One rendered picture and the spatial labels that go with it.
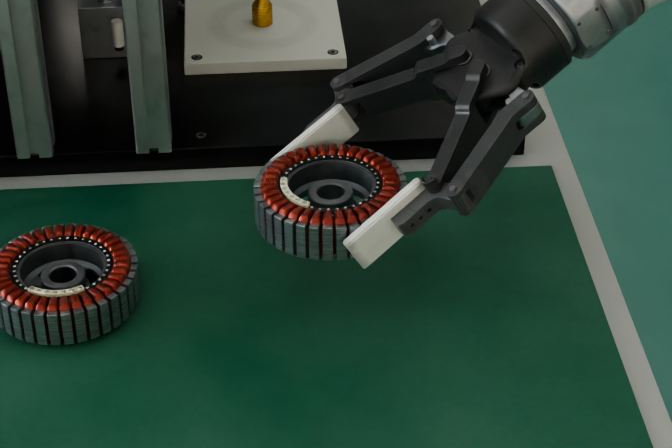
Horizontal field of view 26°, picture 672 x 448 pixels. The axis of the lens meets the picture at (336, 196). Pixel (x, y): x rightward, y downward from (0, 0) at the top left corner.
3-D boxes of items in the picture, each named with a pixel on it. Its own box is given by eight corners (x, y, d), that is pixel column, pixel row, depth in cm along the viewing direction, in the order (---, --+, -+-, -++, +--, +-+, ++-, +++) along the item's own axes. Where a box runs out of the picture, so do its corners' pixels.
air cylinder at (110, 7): (140, 19, 143) (135, -32, 140) (137, 57, 137) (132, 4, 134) (88, 21, 143) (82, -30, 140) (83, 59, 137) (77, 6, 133)
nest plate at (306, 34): (334, -5, 147) (334, -16, 147) (346, 69, 135) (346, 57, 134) (185, 0, 146) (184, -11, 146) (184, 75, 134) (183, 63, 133)
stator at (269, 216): (360, 165, 114) (360, 124, 112) (435, 237, 106) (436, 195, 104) (230, 204, 110) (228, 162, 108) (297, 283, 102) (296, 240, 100)
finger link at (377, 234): (433, 200, 104) (439, 205, 104) (359, 265, 104) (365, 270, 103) (416, 175, 102) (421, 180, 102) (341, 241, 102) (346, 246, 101)
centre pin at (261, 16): (272, 17, 141) (271, -8, 139) (273, 26, 139) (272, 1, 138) (252, 18, 141) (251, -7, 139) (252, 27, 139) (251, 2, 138)
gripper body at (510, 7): (493, -37, 108) (398, 42, 108) (558, 8, 102) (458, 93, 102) (529, 29, 114) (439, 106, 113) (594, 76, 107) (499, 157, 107)
